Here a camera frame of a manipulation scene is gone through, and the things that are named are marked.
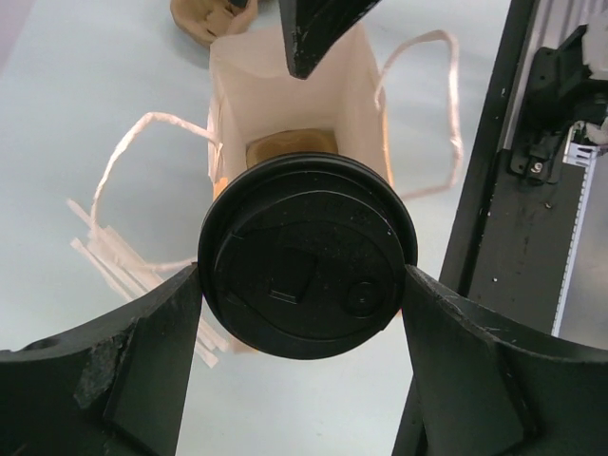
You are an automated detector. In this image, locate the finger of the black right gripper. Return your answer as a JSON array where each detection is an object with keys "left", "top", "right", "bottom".
[{"left": 279, "top": 0, "right": 379, "bottom": 80}]

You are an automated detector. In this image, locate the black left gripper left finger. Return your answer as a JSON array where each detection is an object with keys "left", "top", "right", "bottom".
[{"left": 1, "top": 265, "right": 201, "bottom": 455}]

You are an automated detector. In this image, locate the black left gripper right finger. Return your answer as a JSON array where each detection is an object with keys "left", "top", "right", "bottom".
[{"left": 402, "top": 266, "right": 607, "bottom": 455}]

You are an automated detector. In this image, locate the brown paper takeout bag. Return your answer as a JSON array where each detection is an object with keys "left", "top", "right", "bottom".
[{"left": 92, "top": 23, "right": 465, "bottom": 355}]

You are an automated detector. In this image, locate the black plastic cup lid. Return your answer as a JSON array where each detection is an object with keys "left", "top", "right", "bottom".
[{"left": 198, "top": 153, "right": 418, "bottom": 360}]

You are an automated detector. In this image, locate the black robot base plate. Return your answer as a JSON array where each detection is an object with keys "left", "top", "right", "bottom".
[{"left": 440, "top": 1, "right": 607, "bottom": 334}]

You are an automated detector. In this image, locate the right white cable duct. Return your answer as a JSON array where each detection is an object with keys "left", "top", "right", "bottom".
[{"left": 551, "top": 142, "right": 599, "bottom": 336}]

